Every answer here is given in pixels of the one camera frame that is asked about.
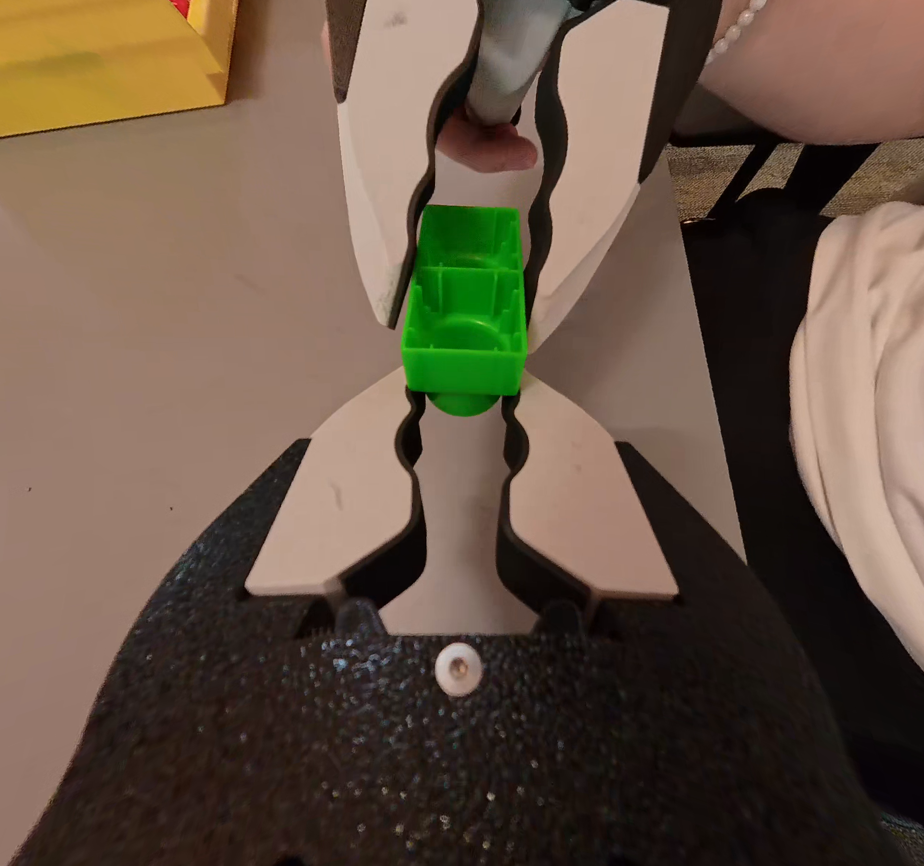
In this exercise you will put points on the person's right forearm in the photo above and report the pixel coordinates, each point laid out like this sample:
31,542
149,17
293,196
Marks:
838,44

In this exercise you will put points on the green plastic object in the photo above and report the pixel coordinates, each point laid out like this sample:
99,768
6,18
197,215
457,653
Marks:
465,332

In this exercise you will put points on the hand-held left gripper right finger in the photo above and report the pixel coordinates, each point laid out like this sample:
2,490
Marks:
585,520

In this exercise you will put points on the person's right hand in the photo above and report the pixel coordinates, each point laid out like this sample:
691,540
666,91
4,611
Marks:
491,145

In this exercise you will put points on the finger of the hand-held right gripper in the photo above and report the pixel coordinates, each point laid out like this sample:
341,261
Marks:
397,101
599,130

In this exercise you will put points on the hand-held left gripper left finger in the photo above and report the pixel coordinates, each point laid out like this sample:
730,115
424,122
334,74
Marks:
332,520

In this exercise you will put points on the yellow plastic bin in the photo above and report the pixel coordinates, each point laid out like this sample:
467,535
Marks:
101,58

